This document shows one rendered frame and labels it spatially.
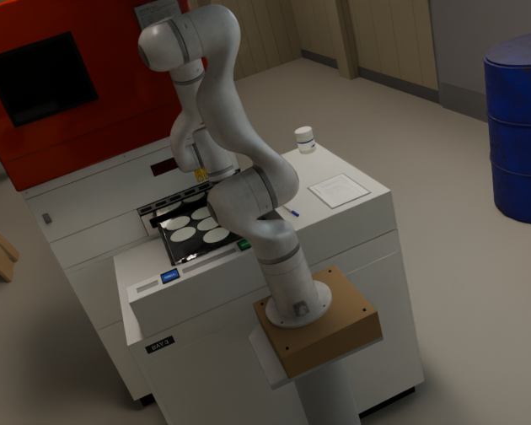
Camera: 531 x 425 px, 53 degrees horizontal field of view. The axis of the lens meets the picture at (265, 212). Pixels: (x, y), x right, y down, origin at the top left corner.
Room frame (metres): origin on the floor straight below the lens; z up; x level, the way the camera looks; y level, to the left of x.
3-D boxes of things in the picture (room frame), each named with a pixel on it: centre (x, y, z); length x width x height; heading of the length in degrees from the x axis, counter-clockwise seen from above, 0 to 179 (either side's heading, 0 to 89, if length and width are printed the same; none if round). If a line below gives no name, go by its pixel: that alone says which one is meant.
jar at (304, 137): (2.05, -0.25, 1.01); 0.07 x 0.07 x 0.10
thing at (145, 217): (2.01, 0.27, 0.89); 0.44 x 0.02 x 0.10; 101
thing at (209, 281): (1.44, 0.21, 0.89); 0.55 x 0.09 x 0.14; 101
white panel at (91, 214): (1.99, 0.45, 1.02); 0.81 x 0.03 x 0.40; 101
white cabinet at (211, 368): (1.72, 0.12, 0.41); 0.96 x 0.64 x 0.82; 101
